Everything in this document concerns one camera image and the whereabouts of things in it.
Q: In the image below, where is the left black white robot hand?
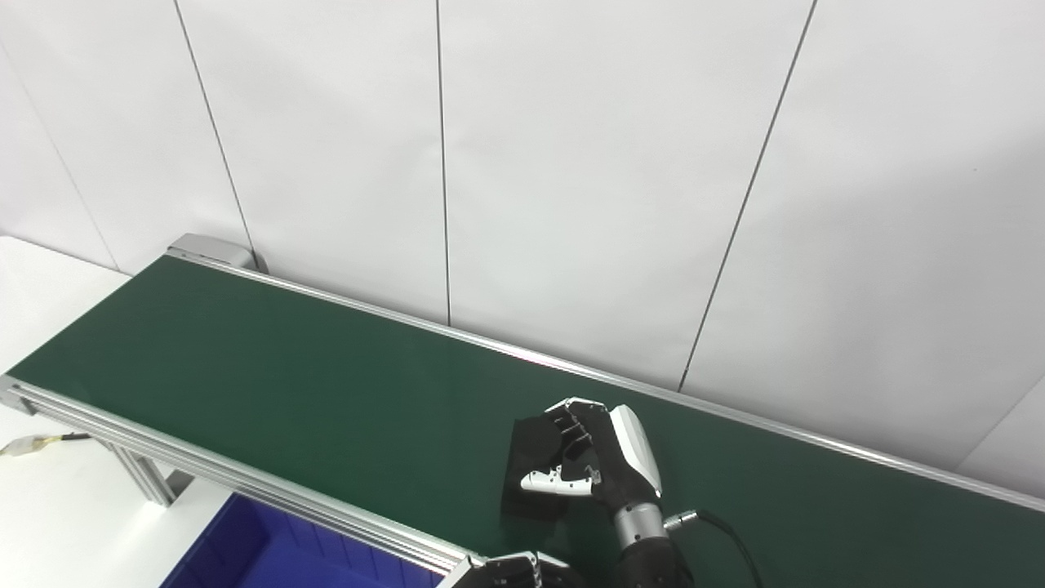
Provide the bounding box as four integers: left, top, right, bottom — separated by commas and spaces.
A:
437, 551, 585, 588

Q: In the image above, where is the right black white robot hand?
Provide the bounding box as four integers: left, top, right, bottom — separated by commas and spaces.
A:
520, 398, 664, 511

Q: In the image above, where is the black cylinder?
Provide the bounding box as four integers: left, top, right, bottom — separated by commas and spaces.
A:
500, 414, 590, 521

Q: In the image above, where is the blue bin with white plates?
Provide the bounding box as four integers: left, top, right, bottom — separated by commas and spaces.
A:
159, 492, 446, 588

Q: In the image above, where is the green conveyor belt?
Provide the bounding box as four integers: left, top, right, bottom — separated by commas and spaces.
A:
7, 255, 1045, 588
0, 233, 1045, 588

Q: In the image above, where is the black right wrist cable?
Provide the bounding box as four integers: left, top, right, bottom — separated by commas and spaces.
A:
663, 508, 765, 588

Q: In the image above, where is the cable with yellowish connector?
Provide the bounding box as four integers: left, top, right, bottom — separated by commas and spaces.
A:
0, 430, 94, 457

